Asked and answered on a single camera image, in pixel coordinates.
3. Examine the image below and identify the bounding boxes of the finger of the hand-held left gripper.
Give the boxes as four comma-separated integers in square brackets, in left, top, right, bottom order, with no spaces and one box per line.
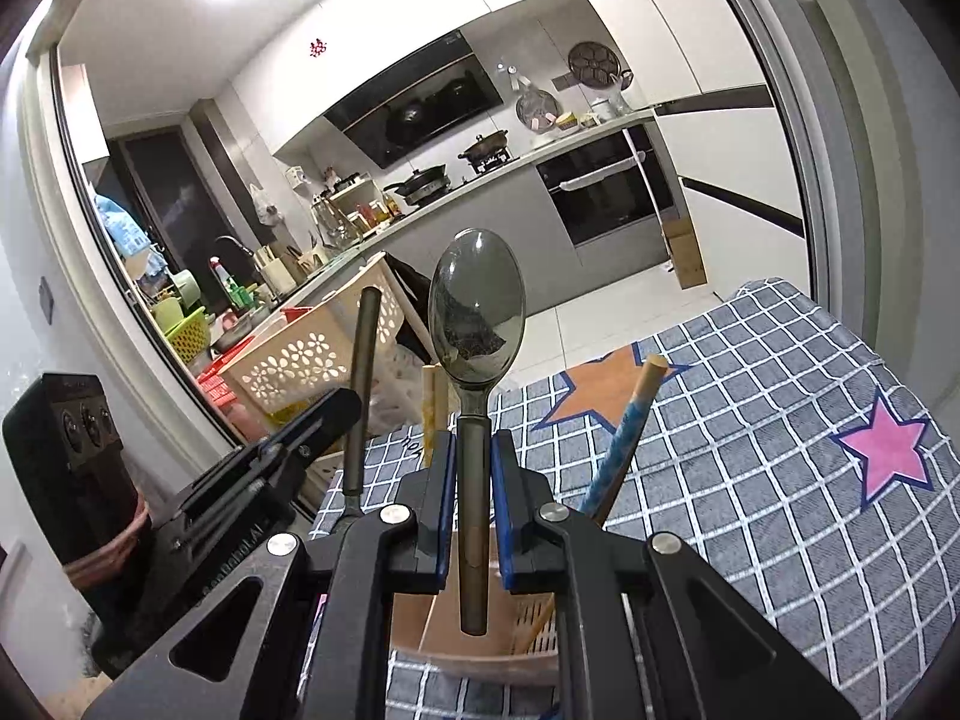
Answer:
[262,388,362,481]

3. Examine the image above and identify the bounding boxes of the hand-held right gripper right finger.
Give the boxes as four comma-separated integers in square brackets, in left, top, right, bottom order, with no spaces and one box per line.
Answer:
[492,430,860,720]

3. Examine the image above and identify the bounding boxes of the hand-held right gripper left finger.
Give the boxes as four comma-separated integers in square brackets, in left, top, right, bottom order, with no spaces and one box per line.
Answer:
[82,431,457,720]

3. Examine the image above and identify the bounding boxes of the dark metal utensil handle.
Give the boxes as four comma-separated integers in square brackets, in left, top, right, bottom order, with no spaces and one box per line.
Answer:
[343,286,384,518]

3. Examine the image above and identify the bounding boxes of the beige plastic utensil holder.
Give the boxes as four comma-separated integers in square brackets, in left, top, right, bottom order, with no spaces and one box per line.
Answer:
[388,540,562,685]

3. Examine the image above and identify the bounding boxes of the blue patterned wooden chopstick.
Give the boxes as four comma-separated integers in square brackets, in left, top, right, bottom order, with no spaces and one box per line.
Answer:
[577,355,669,524]

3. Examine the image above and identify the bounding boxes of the dark-handled grey spoon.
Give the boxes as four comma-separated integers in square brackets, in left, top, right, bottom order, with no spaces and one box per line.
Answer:
[427,228,526,636]

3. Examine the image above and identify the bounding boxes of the person's left hand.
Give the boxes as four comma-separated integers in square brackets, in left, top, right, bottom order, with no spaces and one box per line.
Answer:
[67,502,151,593]

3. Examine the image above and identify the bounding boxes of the beige flower-cutout storage cart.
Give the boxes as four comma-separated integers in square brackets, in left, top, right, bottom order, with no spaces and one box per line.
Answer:
[217,251,445,477]

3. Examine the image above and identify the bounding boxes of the red plastic basket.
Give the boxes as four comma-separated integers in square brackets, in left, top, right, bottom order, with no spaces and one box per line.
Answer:
[195,336,260,425]

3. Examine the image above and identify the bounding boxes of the green plastic basket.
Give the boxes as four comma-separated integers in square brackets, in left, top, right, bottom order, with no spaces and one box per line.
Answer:
[163,306,212,362]

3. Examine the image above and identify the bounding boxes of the white hanging plastic bag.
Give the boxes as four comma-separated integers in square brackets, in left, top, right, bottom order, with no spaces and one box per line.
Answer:
[247,183,283,227]

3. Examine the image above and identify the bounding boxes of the checked star-print tablecloth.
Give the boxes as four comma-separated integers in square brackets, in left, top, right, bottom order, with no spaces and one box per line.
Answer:
[309,277,960,720]

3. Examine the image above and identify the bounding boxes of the black wok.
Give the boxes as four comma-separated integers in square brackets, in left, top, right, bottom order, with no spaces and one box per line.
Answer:
[383,166,452,206]

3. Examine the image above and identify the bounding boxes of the cardboard box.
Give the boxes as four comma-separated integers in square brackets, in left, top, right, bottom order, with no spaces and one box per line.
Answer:
[661,218,709,291]

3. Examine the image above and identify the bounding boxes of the dark cooking pot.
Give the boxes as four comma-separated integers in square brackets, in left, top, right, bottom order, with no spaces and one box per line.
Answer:
[458,130,515,167]

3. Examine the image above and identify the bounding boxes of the black range hood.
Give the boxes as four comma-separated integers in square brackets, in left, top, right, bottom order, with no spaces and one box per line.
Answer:
[322,30,504,170]

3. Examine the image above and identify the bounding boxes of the black built-in oven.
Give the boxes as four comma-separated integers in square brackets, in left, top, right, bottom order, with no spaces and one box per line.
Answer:
[535,124,677,248]

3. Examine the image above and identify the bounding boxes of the round grey plate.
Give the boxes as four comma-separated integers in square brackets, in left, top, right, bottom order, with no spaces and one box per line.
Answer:
[515,88,560,130]

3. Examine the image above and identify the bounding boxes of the white upper cabinets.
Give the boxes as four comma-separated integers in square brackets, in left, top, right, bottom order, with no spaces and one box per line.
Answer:
[225,0,706,158]

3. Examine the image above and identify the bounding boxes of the white refrigerator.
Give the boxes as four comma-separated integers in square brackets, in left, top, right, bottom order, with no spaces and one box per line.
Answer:
[651,86,811,301]

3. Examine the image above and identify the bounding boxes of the round dark flower-pattern tray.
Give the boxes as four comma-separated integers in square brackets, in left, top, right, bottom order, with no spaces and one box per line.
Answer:
[567,40,619,89]

